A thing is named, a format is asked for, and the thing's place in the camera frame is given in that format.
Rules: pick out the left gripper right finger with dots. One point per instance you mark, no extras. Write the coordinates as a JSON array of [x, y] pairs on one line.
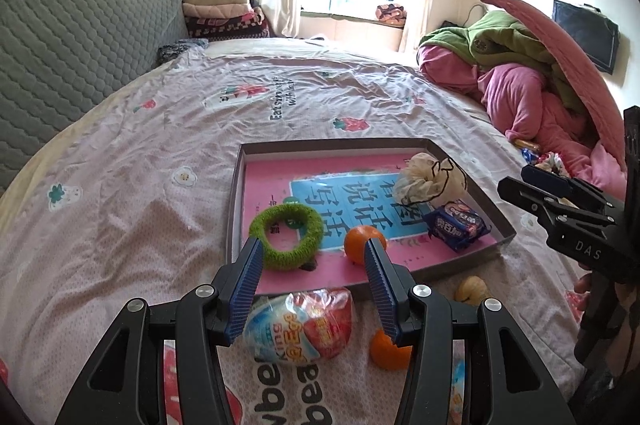
[[505, 381]]

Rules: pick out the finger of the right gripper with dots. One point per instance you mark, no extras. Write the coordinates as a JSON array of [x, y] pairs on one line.
[[552, 211], [580, 192]]

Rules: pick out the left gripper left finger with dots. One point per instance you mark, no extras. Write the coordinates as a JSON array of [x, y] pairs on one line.
[[123, 380]]

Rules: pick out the blue snack packet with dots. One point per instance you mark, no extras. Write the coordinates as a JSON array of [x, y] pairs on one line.
[[457, 224]]

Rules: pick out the cream drawstring pouch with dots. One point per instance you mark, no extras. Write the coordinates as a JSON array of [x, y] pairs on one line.
[[426, 179]]

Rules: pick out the brown walnut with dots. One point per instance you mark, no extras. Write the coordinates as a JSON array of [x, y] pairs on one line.
[[472, 291]]

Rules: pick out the orange tangerine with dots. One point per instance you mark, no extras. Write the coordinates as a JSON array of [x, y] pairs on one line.
[[386, 355], [356, 240]]

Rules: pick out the red surprise egg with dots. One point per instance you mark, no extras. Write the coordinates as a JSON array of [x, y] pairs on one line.
[[456, 397]]

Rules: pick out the person's right hand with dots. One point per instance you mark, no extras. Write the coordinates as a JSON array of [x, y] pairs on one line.
[[583, 289]]

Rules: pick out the snack wrappers pile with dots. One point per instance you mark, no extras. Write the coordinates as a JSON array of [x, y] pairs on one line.
[[549, 161]]

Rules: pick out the pink duvet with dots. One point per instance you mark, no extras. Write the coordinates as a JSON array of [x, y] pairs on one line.
[[520, 105]]

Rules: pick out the pink quilted cushion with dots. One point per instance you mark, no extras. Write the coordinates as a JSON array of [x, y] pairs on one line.
[[580, 72]]

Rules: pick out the green blanket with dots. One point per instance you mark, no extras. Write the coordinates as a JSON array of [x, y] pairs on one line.
[[499, 38]]

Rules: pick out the pink blue book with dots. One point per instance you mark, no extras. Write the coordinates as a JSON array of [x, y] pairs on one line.
[[347, 192]]

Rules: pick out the strawberry bear bed sheet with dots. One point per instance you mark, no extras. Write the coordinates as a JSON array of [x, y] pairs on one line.
[[136, 206]]

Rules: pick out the blue white surprise egg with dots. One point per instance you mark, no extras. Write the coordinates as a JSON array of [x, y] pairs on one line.
[[300, 328]]

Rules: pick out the dark cardboard box tray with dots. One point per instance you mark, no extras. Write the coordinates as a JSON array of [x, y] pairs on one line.
[[474, 197]]

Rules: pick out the patterned bag on sill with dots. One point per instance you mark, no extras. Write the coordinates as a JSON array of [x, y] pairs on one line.
[[391, 14]]

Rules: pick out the dark patterned cloth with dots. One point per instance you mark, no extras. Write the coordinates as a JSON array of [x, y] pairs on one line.
[[171, 51]]

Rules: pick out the folded blanket stack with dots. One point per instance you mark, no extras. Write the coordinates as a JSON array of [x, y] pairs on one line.
[[217, 20]]

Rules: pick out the grey quilted headboard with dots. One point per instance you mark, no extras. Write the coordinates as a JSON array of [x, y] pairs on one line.
[[61, 58]]

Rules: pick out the black wall television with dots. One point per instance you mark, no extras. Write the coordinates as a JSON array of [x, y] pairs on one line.
[[593, 31]]

